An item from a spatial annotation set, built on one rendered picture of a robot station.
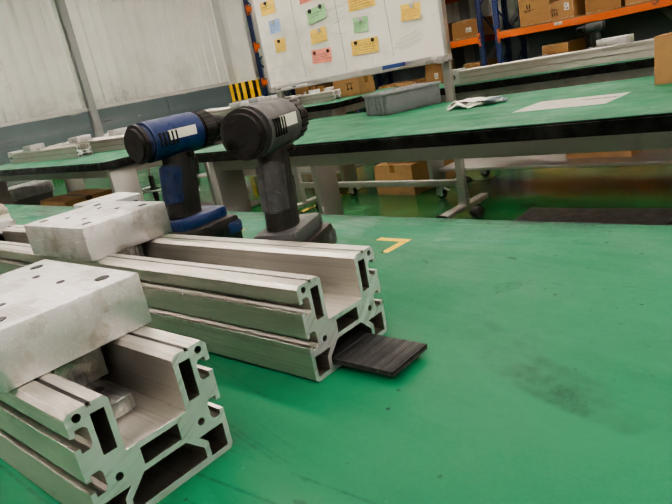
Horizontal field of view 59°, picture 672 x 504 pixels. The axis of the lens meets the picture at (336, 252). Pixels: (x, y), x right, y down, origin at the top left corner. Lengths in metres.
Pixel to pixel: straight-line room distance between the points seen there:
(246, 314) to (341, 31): 3.46
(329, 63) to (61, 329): 3.65
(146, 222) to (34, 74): 12.41
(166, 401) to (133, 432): 0.03
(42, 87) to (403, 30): 10.24
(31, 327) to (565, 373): 0.37
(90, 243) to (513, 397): 0.48
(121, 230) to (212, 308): 0.21
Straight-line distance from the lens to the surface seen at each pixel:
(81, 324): 0.45
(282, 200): 0.71
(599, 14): 10.05
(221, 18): 9.33
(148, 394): 0.45
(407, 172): 4.62
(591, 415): 0.43
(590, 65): 3.74
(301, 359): 0.50
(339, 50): 3.94
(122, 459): 0.40
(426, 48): 3.54
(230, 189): 2.89
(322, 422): 0.45
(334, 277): 0.54
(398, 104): 2.81
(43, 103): 13.11
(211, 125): 0.97
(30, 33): 13.28
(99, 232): 0.73
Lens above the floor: 1.02
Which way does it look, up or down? 17 degrees down
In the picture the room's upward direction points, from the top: 11 degrees counter-clockwise
